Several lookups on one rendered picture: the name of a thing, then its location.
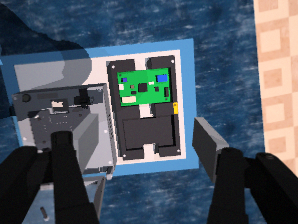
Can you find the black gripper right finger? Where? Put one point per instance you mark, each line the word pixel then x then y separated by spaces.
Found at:
pixel 272 184

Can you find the green circuit board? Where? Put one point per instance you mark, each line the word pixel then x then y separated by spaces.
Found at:
pixel 145 86

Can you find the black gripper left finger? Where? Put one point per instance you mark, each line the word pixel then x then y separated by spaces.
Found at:
pixel 22 172

